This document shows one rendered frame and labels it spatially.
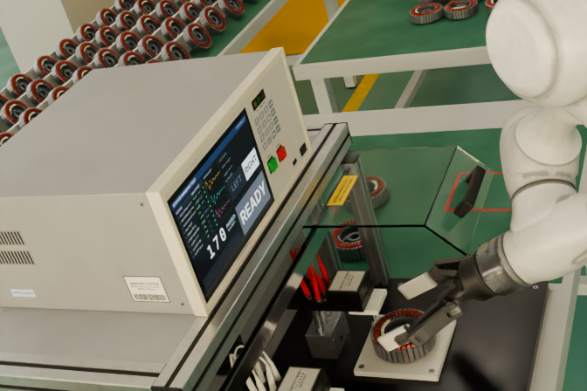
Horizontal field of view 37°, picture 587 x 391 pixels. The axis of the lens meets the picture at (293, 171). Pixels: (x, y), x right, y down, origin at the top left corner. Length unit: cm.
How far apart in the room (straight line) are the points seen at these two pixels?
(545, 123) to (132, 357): 68
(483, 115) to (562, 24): 157
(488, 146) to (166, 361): 122
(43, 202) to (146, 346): 24
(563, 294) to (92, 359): 87
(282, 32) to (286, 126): 371
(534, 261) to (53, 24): 420
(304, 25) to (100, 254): 393
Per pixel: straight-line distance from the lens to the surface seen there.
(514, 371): 152
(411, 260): 184
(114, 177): 121
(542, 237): 134
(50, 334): 133
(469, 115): 235
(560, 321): 164
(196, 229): 119
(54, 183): 126
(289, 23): 511
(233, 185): 128
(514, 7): 80
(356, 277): 154
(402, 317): 160
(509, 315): 163
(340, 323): 162
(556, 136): 137
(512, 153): 141
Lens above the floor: 181
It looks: 28 degrees down
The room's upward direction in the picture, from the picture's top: 17 degrees counter-clockwise
